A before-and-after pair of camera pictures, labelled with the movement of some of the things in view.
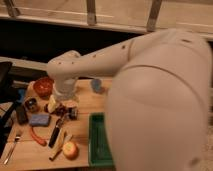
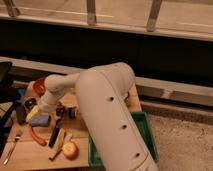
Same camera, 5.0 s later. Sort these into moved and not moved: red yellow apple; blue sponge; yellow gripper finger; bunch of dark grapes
Moved: yellow gripper finger
Not moved: bunch of dark grapes; red yellow apple; blue sponge
